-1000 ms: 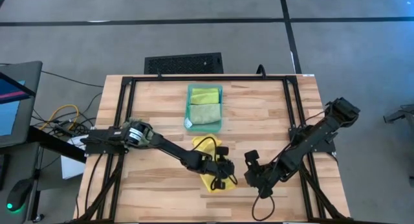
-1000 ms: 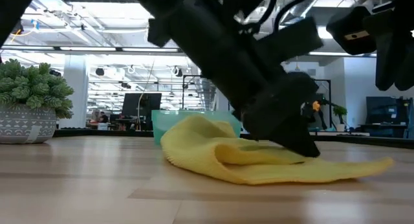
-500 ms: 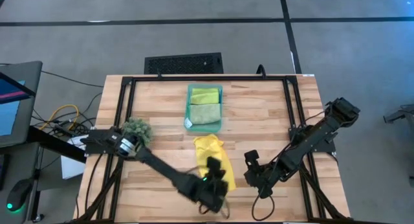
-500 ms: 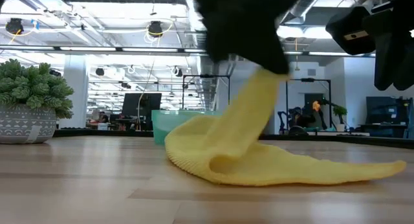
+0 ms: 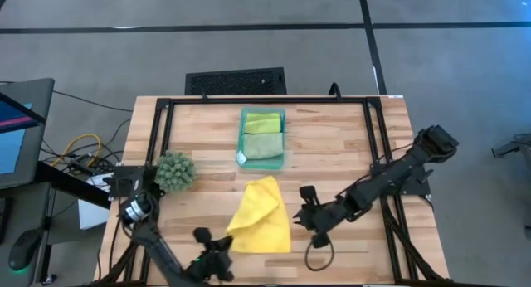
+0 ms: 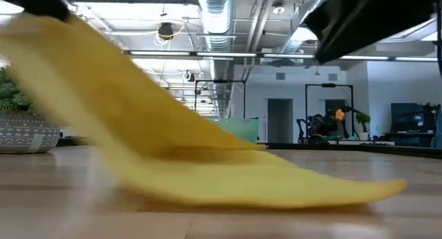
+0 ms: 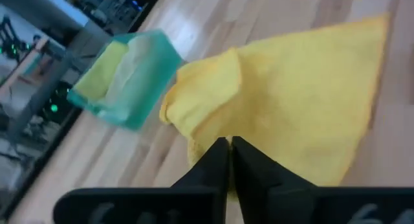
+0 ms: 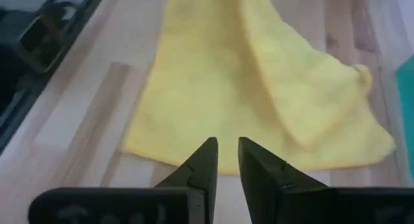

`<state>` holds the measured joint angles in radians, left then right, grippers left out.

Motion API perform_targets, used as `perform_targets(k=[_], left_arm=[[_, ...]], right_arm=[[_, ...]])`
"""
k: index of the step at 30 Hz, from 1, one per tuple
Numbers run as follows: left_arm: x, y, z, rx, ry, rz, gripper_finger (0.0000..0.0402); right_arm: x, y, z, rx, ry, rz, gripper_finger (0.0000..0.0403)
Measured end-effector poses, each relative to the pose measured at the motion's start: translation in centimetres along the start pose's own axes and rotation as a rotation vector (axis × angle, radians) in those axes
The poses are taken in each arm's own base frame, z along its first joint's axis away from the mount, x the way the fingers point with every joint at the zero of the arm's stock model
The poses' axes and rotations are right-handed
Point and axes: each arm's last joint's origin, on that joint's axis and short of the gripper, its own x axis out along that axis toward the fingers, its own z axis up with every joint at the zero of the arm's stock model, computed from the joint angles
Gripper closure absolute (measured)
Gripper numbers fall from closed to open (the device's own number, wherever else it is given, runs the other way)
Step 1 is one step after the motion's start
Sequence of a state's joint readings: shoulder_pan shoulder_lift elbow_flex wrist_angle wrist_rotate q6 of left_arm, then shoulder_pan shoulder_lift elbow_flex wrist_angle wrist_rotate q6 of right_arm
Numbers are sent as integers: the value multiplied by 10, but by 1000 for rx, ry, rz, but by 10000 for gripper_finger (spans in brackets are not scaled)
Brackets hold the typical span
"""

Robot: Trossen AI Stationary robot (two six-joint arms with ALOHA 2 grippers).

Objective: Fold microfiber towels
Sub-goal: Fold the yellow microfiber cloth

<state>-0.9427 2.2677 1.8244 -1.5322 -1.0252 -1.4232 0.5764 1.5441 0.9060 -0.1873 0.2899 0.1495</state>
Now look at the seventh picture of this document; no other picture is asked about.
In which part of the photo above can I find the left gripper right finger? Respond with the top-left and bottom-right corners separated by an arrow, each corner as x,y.
231,135 -> 414,224

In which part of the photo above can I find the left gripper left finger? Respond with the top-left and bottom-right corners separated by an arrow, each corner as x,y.
53,136 -> 231,224

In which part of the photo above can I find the yellow microfiber towel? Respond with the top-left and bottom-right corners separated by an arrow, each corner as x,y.
158,13 -> 391,199

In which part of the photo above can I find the teal plastic bin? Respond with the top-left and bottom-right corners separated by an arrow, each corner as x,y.
66,28 -> 184,132

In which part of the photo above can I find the lime green microfiber towel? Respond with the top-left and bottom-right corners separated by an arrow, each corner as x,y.
73,41 -> 129,102

